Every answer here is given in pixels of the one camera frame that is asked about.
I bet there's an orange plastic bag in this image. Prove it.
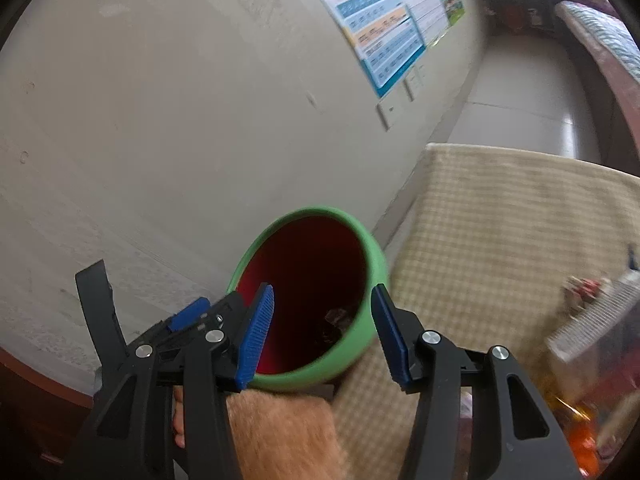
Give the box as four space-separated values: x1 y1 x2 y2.
548 394 600 479

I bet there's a pink plastic bag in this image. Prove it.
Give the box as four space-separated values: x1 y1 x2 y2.
582 350 639 444

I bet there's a red grey paper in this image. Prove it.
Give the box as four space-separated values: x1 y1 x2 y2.
563 276 612 312

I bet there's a green red trash bin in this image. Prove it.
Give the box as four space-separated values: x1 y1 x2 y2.
227 206 388 392

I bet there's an orange fuzzy cushion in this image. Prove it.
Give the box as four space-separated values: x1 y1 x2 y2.
227 390 346 480

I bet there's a beige checked table cloth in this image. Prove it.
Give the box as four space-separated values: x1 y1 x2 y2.
333 144 639 479

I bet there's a bed with checked quilt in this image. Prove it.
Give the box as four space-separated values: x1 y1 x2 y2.
553 0 639 174

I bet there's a white wall socket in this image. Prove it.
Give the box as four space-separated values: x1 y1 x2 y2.
376 100 404 131

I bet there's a blue pinyin wall poster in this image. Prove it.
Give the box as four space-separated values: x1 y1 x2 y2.
322 0 425 98

